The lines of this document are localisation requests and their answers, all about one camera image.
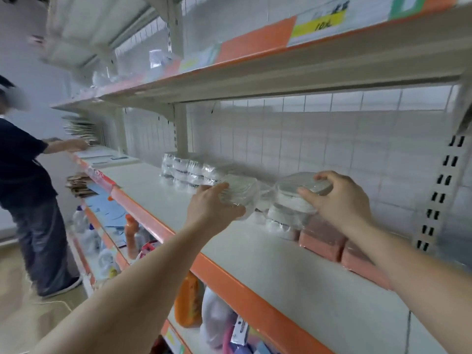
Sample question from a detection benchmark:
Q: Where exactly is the blue paper sheet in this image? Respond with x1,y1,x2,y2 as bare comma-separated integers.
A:
87,183,131,231

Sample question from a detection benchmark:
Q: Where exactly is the clear lid white plastic box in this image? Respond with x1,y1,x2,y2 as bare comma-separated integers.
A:
273,171,334,215

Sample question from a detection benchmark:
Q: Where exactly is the stack of brown paper bags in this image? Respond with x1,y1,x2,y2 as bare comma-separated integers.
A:
65,172,98,199

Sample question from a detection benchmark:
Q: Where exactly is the blue tub of red packets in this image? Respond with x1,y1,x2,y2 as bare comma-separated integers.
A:
136,241,161,260

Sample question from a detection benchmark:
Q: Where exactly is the orange lid plastic box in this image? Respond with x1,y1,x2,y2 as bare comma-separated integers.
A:
340,238,397,294

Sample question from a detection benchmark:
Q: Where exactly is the person's right forearm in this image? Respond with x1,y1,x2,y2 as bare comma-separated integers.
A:
347,221,472,354

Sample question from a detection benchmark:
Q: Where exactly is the white plastic jug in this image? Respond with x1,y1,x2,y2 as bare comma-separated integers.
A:
200,287,237,353
72,206,124,286

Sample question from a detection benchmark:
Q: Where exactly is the person's left hand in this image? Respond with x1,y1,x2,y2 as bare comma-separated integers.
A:
185,181,247,242

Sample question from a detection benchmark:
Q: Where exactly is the person's left forearm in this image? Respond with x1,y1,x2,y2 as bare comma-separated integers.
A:
29,228,216,354

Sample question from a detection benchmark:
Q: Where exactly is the person's right hand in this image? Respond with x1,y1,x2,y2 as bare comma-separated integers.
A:
298,170,375,235

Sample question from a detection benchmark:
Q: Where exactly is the white label green arrow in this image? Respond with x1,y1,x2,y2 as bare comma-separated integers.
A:
286,0,430,49
176,45,222,76

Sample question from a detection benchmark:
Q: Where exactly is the white flat carton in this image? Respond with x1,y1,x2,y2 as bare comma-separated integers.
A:
76,146,143,171

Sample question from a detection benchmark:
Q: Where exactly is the pink tub of blue packets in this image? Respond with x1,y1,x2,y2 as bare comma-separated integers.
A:
220,316,275,354

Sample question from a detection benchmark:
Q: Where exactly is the orange metal store shelving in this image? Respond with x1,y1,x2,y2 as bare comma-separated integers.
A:
29,0,472,354

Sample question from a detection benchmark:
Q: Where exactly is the stack of flat cartons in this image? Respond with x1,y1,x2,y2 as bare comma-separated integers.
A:
62,113,102,146

